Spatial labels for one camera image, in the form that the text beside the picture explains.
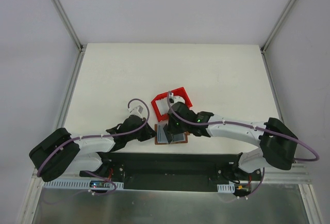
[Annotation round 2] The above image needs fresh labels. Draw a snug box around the brown leather card holder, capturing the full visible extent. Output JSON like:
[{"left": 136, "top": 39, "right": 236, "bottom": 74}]
[{"left": 155, "top": 123, "right": 188, "bottom": 145}]

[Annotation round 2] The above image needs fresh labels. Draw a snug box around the red plastic card tray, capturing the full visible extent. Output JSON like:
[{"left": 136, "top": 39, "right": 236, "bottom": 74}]
[{"left": 151, "top": 87, "right": 193, "bottom": 122}]

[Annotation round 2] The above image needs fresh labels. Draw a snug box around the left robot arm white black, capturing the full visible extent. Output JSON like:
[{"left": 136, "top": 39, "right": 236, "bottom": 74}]
[{"left": 29, "top": 115, "right": 157, "bottom": 182}]

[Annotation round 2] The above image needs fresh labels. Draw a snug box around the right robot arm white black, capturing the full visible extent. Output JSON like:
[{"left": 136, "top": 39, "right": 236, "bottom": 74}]
[{"left": 165, "top": 102, "right": 297, "bottom": 180}]

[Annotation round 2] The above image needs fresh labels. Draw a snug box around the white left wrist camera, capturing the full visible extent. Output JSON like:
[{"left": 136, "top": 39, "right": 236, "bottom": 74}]
[{"left": 127, "top": 105, "right": 144, "bottom": 116}]

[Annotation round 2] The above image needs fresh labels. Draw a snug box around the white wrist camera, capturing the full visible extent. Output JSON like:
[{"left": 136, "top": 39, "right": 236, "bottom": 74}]
[
  {"left": 168, "top": 92, "right": 184, "bottom": 104},
  {"left": 127, "top": 105, "right": 144, "bottom": 116}
]

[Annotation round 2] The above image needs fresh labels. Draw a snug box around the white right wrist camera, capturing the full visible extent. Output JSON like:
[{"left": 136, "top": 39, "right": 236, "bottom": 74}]
[{"left": 168, "top": 92, "right": 184, "bottom": 104}]

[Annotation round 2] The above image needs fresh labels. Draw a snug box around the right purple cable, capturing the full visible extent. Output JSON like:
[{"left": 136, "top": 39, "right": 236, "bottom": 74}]
[{"left": 167, "top": 90, "right": 320, "bottom": 203}]

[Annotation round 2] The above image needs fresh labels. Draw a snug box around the purple cable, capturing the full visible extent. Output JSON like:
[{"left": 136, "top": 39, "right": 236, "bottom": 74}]
[
  {"left": 167, "top": 90, "right": 320, "bottom": 203},
  {"left": 36, "top": 98, "right": 152, "bottom": 204}
]

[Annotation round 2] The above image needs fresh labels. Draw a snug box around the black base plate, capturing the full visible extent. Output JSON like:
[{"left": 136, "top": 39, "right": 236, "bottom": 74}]
[{"left": 93, "top": 152, "right": 261, "bottom": 192}]

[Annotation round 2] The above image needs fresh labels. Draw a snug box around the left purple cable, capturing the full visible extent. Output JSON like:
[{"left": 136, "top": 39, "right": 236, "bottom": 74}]
[{"left": 36, "top": 98, "right": 152, "bottom": 204}]

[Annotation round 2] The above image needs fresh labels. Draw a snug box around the right white cable duct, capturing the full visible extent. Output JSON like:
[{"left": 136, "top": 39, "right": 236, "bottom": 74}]
[{"left": 217, "top": 183, "right": 235, "bottom": 194}]

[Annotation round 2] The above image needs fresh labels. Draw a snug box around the white cable duct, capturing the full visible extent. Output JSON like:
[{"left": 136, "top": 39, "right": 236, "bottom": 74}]
[
  {"left": 44, "top": 179, "right": 124, "bottom": 190},
  {"left": 217, "top": 183, "right": 235, "bottom": 194}
]

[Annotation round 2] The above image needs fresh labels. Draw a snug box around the left aluminium table rail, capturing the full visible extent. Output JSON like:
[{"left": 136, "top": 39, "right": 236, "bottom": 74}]
[{"left": 54, "top": 46, "right": 86, "bottom": 130}]

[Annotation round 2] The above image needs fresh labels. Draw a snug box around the left white cable duct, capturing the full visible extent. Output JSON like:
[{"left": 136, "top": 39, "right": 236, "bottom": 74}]
[{"left": 44, "top": 179, "right": 124, "bottom": 190}]

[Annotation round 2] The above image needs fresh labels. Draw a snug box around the aluminium front rail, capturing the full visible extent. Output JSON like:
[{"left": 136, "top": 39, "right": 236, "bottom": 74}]
[{"left": 263, "top": 164, "right": 311, "bottom": 184}]

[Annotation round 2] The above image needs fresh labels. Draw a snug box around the left aluminium frame post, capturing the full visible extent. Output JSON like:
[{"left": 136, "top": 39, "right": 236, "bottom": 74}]
[{"left": 51, "top": 0, "right": 84, "bottom": 51}]

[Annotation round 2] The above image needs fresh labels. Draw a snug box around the aluminium frame post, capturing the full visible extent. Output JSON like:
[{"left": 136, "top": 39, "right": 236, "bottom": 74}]
[
  {"left": 260, "top": 0, "right": 298, "bottom": 54},
  {"left": 51, "top": 0, "right": 84, "bottom": 51}
]

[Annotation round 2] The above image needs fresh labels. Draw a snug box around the right aluminium frame post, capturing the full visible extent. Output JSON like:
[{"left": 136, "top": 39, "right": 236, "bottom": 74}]
[{"left": 260, "top": 0, "right": 298, "bottom": 54}]

